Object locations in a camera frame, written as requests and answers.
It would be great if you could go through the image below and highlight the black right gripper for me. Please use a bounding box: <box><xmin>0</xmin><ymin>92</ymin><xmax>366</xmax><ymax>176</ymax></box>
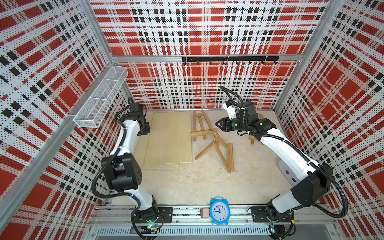
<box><xmin>215</xmin><ymin>117</ymin><xmax>248</xmax><ymax>133</ymax></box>

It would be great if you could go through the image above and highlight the blue alarm clock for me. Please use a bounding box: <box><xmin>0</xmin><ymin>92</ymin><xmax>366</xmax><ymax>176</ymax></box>
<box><xmin>209</xmin><ymin>197</ymin><xmax>231</xmax><ymax>226</ymax></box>

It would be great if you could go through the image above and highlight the black hook rail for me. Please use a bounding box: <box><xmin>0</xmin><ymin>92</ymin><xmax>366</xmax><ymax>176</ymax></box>
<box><xmin>181</xmin><ymin>56</ymin><xmax>280</xmax><ymax>63</ymax></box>

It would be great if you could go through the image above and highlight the white wire basket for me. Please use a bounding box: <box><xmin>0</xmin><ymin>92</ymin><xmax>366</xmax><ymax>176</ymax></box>
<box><xmin>74</xmin><ymin>66</ymin><xmax>128</xmax><ymax>129</ymax></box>

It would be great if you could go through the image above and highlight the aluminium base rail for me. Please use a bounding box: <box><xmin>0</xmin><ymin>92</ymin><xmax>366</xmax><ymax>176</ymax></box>
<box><xmin>84</xmin><ymin>205</ymin><xmax>341</xmax><ymax>240</ymax></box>

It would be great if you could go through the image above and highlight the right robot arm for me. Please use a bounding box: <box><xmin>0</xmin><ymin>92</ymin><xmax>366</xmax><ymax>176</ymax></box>
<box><xmin>216</xmin><ymin>86</ymin><xmax>349</xmax><ymax>222</ymax></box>

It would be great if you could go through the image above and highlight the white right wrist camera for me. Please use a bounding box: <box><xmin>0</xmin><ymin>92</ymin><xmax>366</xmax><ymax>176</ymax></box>
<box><xmin>222</xmin><ymin>101</ymin><xmax>238</xmax><ymax>120</ymax></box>

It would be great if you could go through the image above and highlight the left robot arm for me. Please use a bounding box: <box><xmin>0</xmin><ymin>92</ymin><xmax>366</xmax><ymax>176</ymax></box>
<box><xmin>91</xmin><ymin>97</ymin><xmax>161</xmax><ymax>240</ymax></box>

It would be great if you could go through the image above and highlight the small beige box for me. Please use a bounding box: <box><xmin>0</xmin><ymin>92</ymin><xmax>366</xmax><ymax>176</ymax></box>
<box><xmin>200</xmin><ymin>208</ymin><xmax>210</xmax><ymax>219</ymax></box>

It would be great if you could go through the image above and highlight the wooden easel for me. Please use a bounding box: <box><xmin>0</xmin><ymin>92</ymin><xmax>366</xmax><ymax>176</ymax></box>
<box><xmin>191</xmin><ymin>110</ymin><xmax>219</xmax><ymax>142</ymax></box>
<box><xmin>249</xmin><ymin>113</ymin><xmax>266</xmax><ymax>146</ymax></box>
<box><xmin>191</xmin><ymin>130</ymin><xmax>235</xmax><ymax>173</ymax></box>

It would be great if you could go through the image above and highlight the white purple toy device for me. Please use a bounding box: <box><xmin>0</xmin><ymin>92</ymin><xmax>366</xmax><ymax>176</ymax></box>
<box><xmin>278</xmin><ymin>159</ymin><xmax>300</xmax><ymax>186</ymax></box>

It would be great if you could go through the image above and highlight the plywood board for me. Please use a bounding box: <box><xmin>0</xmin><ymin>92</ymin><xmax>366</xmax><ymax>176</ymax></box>
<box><xmin>135</xmin><ymin>114</ymin><xmax>180</xmax><ymax>170</ymax></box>
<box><xmin>144</xmin><ymin>112</ymin><xmax>192</xmax><ymax>166</ymax></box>

